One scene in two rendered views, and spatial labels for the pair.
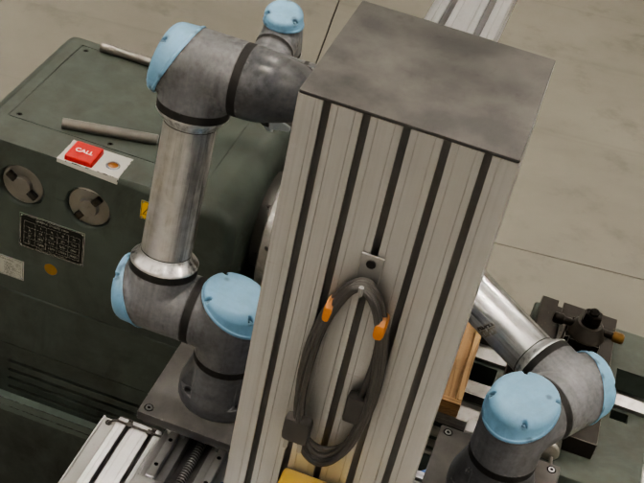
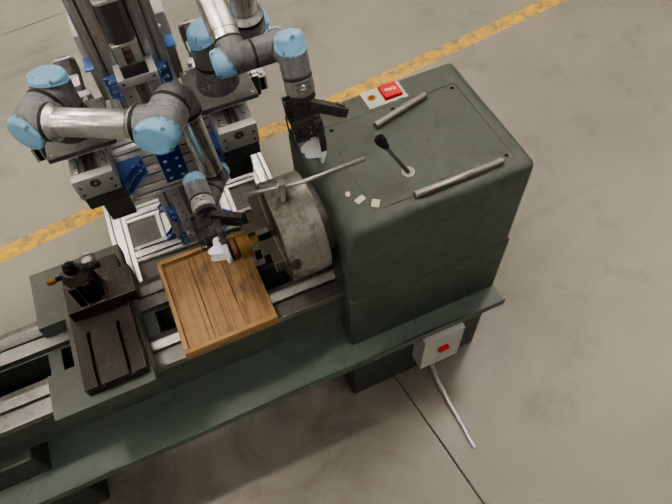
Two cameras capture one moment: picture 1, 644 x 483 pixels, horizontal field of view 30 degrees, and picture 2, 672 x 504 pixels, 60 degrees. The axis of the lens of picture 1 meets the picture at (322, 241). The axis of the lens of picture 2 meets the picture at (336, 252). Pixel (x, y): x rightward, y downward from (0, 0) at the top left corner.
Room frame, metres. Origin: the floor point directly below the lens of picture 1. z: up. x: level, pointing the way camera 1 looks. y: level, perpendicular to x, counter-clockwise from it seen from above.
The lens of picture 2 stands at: (3.10, -0.36, 2.55)
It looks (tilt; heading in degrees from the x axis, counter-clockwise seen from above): 57 degrees down; 151
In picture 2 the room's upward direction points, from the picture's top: 5 degrees counter-clockwise
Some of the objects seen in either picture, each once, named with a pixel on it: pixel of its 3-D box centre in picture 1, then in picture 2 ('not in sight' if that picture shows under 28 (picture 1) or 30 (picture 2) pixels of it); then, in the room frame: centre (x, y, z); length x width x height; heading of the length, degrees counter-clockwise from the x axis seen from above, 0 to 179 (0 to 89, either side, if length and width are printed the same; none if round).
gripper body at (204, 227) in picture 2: not in sight; (208, 227); (1.98, -0.18, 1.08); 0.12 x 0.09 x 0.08; 169
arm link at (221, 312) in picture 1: (229, 320); (209, 41); (1.51, 0.12, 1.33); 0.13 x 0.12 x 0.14; 80
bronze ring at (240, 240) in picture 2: not in sight; (243, 244); (2.10, -0.12, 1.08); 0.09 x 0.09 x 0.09; 81
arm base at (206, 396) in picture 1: (224, 371); (214, 71); (1.51, 0.12, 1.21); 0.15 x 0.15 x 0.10
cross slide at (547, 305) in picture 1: (565, 372); (102, 320); (2.01, -0.59, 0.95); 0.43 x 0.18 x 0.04; 171
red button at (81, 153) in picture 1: (83, 155); (389, 91); (1.98, 0.51, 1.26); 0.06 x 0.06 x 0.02; 81
